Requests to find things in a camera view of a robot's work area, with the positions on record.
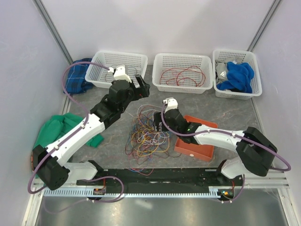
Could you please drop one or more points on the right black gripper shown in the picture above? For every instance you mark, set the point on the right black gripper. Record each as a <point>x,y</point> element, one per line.
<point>157,118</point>

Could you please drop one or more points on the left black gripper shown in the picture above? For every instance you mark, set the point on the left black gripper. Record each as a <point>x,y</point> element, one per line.
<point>141,92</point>

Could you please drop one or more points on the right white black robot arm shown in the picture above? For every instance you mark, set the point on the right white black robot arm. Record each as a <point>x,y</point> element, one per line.
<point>255,152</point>

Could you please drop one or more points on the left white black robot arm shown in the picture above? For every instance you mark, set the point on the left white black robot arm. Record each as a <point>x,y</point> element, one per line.
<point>49,162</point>

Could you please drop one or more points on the middle white plastic basket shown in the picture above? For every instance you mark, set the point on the middle white plastic basket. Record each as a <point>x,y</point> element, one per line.
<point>182,73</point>

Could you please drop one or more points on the orange plastic tray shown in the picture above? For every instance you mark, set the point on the orange plastic tray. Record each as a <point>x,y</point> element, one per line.
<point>202,152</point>

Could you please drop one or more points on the blue plaid cloth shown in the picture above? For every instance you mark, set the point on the blue plaid cloth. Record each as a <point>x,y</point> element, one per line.
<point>75,82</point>

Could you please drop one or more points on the grey sock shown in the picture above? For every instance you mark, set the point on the grey sock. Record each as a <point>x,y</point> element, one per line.
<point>221,69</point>

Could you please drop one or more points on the green garment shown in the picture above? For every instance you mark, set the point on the green garment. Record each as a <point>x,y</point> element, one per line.
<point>56,127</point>

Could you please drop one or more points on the blue fleece cloth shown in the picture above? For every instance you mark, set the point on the blue fleece cloth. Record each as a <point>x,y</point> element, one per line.
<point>239,78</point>

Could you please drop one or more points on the right white plastic basket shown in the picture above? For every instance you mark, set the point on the right white plastic basket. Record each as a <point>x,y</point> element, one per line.
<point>248,57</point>

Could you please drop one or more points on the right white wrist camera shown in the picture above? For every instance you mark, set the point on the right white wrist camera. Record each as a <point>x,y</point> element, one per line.
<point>170,104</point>

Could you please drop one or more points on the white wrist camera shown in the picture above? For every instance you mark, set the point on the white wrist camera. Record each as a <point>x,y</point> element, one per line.
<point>120,73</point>
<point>170,104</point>

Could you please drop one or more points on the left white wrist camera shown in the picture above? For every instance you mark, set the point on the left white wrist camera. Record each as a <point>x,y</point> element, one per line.
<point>120,73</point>

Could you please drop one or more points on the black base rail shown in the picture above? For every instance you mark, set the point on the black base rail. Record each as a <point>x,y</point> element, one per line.
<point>210,177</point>

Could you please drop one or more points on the light blue slotted cable duct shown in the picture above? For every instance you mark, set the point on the light blue slotted cable duct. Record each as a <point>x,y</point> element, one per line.
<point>156,190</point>

